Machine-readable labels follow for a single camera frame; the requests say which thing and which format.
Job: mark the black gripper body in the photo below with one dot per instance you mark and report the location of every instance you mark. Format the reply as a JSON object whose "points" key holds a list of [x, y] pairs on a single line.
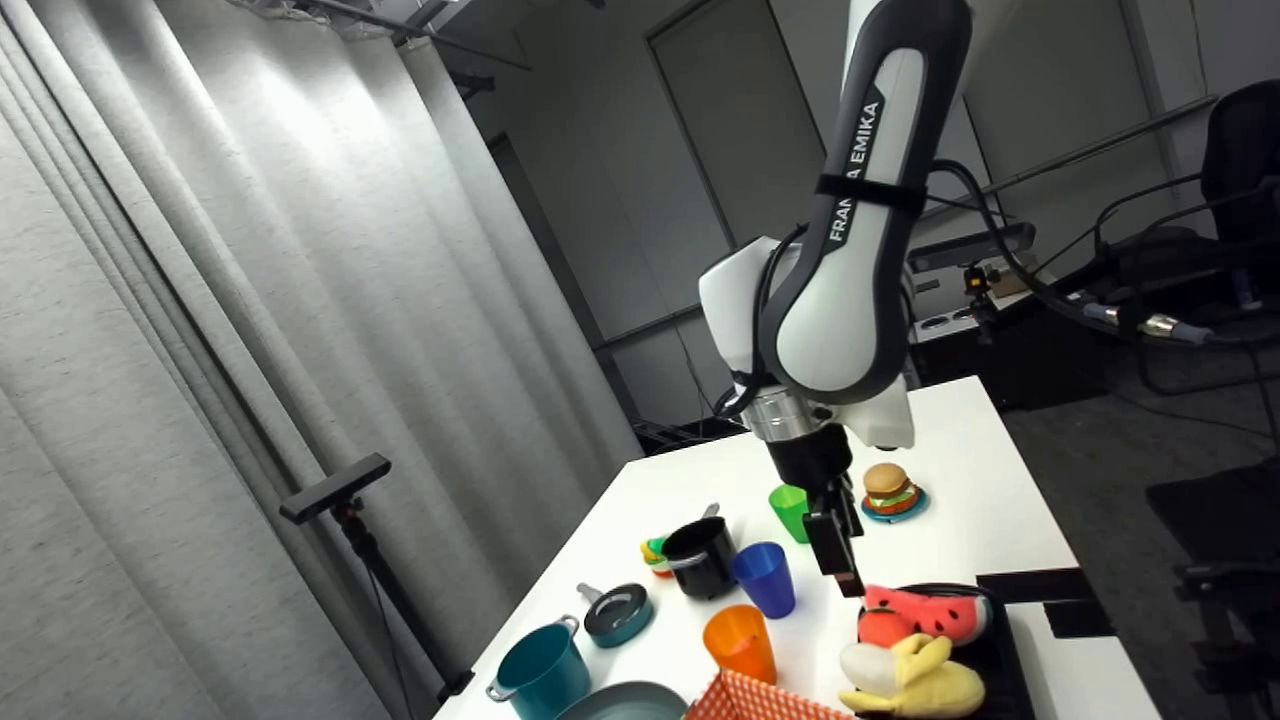
{"points": [[810, 466]]}

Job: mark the orange red peach plush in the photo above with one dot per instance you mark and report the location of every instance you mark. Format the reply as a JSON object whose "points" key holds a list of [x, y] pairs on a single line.
{"points": [[881, 624]]}

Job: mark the red watermelon slice plush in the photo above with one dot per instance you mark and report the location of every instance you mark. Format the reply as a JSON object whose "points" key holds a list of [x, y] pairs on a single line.
{"points": [[934, 611]]}

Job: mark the yellow banana plush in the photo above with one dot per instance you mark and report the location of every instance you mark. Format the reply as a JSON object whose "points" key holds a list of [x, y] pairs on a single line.
{"points": [[921, 681]]}

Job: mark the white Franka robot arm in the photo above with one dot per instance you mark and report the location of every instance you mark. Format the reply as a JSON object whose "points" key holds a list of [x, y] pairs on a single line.
{"points": [[854, 267]]}

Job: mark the small teal toy plate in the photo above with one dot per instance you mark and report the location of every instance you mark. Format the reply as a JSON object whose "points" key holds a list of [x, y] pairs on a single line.
{"points": [[918, 508]]}

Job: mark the dark grey plate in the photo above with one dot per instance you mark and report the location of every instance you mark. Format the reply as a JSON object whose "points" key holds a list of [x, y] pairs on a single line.
{"points": [[626, 705]]}

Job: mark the toy burger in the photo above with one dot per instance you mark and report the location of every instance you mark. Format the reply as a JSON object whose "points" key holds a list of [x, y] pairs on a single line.
{"points": [[887, 484]]}

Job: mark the green plastic cup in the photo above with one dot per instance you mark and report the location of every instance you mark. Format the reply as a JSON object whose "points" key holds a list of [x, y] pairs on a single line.
{"points": [[789, 508]]}

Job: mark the blue plastic cup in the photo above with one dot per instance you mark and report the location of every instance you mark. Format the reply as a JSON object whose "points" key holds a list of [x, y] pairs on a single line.
{"points": [[767, 582]]}

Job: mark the black toy pot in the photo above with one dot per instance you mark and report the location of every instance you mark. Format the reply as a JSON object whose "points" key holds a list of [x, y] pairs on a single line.
{"points": [[700, 559]]}

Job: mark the orange plastic cup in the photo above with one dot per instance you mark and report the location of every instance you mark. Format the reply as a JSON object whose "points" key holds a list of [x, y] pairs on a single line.
{"points": [[742, 640]]}

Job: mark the green yellow toy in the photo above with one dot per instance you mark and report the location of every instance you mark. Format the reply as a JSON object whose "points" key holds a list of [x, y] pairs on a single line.
{"points": [[654, 548]]}

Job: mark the black plastic tray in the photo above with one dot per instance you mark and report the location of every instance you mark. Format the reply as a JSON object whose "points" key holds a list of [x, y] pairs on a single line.
{"points": [[1007, 661]]}

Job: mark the large black tape patch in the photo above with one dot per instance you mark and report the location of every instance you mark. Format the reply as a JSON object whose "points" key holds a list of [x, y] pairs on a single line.
{"points": [[1052, 584]]}

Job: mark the small teal pan with lid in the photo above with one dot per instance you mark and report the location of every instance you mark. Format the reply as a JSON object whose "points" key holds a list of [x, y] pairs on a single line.
{"points": [[618, 614]]}

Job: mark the black cabinet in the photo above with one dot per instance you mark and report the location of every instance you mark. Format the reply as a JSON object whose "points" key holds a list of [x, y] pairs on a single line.
{"points": [[1042, 352]]}

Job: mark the small black tape patch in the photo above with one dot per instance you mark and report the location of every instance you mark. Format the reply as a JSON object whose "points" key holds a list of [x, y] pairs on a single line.
{"points": [[1086, 617]]}

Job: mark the teal toy pot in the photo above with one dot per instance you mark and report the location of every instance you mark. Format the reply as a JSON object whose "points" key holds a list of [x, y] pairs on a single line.
{"points": [[540, 668]]}

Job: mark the grey door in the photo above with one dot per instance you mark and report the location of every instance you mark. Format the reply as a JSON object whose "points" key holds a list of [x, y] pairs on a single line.
{"points": [[733, 134]]}

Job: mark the black tripod stand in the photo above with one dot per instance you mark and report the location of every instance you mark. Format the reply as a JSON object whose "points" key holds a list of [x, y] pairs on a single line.
{"points": [[392, 602]]}

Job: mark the black flat bar on stand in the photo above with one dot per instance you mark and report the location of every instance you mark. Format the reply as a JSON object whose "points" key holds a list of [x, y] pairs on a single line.
{"points": [[338, 484]]}

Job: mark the black office chair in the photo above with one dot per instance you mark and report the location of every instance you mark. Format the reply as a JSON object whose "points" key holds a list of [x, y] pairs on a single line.
{"points": [[1246, 146]]}

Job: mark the grey pleated curtain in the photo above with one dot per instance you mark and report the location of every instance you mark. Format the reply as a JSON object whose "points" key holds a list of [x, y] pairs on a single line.
{"points": [[161, 332]]}

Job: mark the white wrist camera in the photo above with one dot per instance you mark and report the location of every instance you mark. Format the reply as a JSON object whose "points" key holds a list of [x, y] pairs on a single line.
{"points": [[887, 419]]}

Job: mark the grey stereo camera bar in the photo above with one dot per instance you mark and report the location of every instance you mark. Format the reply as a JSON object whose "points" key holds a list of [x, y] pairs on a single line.
{"points": [[983, 244]]}

